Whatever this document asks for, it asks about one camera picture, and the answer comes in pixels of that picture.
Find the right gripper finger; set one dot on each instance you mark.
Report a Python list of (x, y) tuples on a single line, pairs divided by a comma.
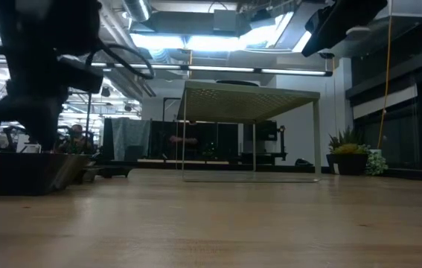
[(322, 41), (315, 24)]

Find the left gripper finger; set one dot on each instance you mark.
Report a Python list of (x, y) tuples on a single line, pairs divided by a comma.
[(39, 119)]

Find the black leaf-shaped mini bowl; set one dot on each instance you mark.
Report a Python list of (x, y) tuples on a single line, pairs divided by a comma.
[(237, 83)]

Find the green perforated metal shelf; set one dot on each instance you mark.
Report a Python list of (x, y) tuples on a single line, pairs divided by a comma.
[(248, 106)]

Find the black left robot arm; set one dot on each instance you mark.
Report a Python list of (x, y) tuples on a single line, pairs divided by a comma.
[(47, 26)]

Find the black monitor on arm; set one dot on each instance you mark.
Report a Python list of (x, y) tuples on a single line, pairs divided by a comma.
[(266, 130)]

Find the person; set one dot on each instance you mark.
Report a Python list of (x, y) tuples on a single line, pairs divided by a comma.
[(77, 139)]

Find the black wavy-edged square plate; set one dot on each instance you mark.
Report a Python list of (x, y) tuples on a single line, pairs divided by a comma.
[(21, 173)]

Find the black ceiling spotlight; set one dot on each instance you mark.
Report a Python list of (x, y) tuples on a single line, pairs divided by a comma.
[(128, 108), (105, 92)]

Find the grey ceiling box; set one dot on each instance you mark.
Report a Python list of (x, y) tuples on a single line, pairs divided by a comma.
[(225, 20)]

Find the grey hanging cloth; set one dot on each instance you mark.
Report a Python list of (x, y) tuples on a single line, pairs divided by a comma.
[(128, 136)]

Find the long tube light bar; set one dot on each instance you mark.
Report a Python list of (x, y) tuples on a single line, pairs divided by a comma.
[(214, 69)]

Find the bright ceiling light panel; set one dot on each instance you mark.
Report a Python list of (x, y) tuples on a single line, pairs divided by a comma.
[(203, 42)]

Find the potted succulent plant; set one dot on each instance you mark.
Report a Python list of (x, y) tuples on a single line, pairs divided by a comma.
[(348, 164)]

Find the dark background desk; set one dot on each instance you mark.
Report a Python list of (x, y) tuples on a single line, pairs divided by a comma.
[(262, 156)]

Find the person's hand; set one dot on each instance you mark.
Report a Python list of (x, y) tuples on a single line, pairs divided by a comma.
[(182, 140)]

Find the silver spiral ceiling duct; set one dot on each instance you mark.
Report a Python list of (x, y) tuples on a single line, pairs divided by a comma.
[(128, 85)]

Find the short silver round duct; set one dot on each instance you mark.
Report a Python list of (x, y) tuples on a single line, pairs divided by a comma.
[(138, 9)]

